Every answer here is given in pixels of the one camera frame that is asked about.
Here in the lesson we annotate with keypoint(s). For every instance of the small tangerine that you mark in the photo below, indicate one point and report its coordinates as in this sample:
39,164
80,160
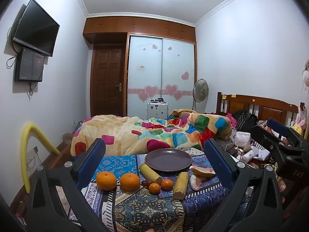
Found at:
154,188
167,184

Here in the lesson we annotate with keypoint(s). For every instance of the white plastic bottle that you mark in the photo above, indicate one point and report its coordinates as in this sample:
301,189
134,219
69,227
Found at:
248,156

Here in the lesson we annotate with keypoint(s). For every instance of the yellow plush toy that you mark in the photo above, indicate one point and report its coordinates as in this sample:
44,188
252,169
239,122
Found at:
298,127

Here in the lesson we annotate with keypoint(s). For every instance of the glass wardrobe with pink hearts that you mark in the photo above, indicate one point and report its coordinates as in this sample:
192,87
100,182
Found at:
159,72

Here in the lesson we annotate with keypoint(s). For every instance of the wall socket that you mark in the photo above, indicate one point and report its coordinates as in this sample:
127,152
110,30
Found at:
36,150

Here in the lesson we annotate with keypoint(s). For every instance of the standing fan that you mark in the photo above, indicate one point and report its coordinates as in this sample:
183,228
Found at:
200,90

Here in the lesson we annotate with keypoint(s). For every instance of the yellow sugarcane piece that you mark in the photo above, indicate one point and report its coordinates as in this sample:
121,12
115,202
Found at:
181,186
149,172

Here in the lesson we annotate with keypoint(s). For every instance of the wooden bed headboard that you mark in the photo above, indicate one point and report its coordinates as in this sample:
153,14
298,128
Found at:
260,105

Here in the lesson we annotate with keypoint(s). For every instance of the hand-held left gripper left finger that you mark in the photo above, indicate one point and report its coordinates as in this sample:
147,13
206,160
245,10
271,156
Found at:
96,156

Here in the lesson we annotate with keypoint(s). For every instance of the white hard case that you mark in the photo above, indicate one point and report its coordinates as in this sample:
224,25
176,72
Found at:
157,110

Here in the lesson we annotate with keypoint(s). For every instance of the black wall television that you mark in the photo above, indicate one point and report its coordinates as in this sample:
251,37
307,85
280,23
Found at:
36,27

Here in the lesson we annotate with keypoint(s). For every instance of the patterned blue tablecloth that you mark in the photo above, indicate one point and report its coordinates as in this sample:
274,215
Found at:
144,205

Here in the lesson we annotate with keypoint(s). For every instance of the purple plate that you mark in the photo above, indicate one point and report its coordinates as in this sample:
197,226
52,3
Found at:
167,160

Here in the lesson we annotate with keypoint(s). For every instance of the brown wooden door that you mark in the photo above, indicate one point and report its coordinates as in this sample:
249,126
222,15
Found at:
106,82

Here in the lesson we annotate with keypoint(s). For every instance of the person's right hand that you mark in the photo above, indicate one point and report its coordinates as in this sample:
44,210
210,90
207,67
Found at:
281,186

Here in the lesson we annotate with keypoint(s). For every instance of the peeled pomelo segment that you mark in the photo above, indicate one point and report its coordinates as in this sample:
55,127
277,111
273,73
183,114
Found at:
195,183

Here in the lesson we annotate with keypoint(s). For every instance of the wooden overhead cabinet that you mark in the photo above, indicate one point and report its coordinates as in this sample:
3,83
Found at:
140,25

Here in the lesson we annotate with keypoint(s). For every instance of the yellow foam tube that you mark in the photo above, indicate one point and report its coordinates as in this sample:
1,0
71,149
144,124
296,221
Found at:
25,154

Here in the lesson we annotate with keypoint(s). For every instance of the black backpack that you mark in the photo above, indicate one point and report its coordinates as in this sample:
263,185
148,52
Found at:
246,120

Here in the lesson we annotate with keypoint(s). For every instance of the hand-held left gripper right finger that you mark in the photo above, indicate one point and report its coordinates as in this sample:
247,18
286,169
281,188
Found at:
214,159

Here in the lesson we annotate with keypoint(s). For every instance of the colourful patchwork blanket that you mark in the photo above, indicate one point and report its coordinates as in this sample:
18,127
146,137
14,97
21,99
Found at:
125,135

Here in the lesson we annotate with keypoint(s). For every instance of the pink and white bag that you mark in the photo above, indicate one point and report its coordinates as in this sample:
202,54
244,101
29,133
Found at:
242,139

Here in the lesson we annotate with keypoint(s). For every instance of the large orange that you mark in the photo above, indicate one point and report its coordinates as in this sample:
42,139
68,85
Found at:
106,180
130,182

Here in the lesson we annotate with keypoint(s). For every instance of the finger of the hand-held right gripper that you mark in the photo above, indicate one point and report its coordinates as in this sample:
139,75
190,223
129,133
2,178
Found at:
268,141
283,129

